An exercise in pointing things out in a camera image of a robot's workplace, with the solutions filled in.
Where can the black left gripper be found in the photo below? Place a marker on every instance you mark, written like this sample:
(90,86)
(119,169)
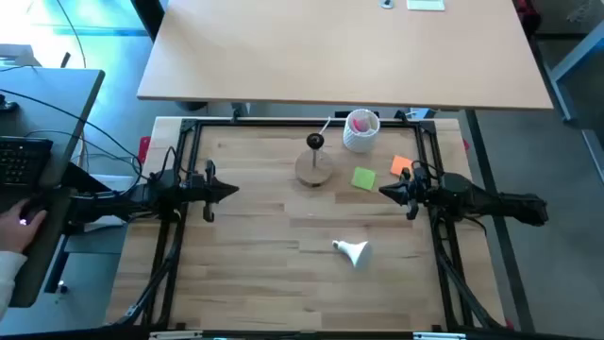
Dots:
(198,189)

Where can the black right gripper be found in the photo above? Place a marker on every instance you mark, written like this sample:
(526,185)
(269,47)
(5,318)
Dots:
(422,191)

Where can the white lightbulb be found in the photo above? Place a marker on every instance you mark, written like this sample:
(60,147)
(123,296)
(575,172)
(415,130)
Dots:
(356,252)

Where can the lamp with wooden base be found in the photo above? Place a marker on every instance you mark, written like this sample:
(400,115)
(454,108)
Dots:
(313,170)

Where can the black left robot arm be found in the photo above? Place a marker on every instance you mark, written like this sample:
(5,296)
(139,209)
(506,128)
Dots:
(118,200)

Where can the person's forearm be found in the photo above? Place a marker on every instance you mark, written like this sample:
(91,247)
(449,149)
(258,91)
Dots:
(7,278)

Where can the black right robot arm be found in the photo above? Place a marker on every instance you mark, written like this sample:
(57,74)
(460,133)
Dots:
(495,203)

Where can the orange sticky note pad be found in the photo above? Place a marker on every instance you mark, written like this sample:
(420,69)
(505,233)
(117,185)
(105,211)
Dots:
(401,165)

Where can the green sticky note pad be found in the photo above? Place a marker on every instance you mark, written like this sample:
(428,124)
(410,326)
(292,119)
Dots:
(363,178)

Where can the white textured cup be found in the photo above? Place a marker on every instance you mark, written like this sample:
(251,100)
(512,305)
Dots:
(361,140)

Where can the pink marker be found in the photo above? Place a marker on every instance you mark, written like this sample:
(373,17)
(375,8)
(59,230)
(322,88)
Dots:
(361,125)

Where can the white box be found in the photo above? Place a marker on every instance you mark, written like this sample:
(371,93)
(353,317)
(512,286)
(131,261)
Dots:
(111,181)

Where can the light wood desk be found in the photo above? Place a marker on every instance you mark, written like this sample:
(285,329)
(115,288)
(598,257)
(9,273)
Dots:
(330,52)

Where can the grey round desk grommet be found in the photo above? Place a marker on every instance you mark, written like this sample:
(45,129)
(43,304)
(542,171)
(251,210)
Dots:
(387,3)

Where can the white card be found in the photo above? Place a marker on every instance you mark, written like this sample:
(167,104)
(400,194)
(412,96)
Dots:
(424,4)

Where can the grey desk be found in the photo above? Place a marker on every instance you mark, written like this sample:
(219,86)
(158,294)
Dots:
(47,104)

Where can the black computer mouse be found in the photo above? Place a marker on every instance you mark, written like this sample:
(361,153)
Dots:
(23,221)

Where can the black keyboard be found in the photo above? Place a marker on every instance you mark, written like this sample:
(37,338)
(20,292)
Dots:
(21,160)

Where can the person's hand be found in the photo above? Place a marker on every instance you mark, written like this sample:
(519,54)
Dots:
(16,231)

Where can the black aluminium table frame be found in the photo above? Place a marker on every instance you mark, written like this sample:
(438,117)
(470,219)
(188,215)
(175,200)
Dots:
(283,123)

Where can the grey metal table frame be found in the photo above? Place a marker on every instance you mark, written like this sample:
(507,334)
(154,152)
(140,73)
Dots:
(575,61)

